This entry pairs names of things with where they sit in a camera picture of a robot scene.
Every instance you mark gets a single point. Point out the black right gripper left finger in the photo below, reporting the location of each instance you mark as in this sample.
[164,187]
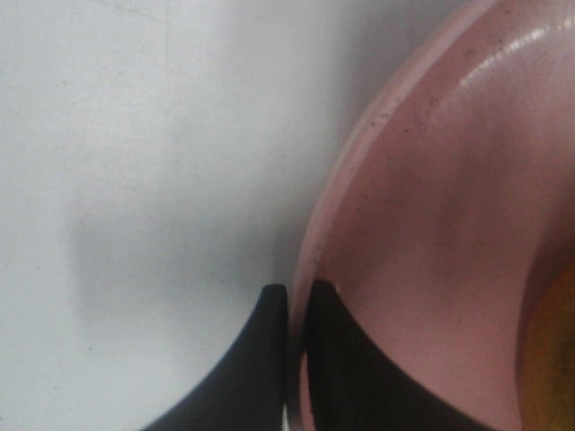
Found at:
[246,388]

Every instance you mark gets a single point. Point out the pink round plate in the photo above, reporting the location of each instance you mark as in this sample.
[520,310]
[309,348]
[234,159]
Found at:
[451,206]

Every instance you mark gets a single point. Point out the burger with lettuce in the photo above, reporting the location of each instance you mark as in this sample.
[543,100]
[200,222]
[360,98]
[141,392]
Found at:
[547,379]

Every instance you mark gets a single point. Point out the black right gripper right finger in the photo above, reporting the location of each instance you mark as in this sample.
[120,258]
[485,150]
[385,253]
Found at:
[359,372]

